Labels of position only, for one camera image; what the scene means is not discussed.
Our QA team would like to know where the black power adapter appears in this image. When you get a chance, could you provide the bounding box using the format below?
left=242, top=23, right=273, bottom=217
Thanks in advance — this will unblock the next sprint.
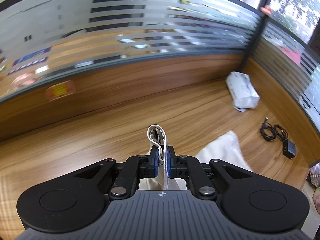
left=283, top=139, right=296, bottom=159

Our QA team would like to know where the white satin polo shirt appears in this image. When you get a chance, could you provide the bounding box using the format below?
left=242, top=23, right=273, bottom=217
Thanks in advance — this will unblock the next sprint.
left=139, top=125, right=252, bottom=191

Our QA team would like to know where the black cable bundle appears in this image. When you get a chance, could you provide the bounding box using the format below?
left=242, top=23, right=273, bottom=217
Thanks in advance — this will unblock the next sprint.
left=259, top=116, right=290, bottom=143

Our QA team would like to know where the red certificate sticker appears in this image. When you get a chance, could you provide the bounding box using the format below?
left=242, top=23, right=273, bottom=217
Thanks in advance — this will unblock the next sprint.
left=46, top=80, right=76, bottom=101

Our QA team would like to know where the patterned floor mat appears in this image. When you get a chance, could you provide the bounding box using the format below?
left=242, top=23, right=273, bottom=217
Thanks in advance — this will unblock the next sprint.
left=309, top=161, right=320, bottom=213

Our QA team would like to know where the white tissue pack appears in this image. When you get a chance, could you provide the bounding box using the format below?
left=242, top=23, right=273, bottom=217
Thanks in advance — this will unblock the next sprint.
left=226, top=72, right=260, bottom=112

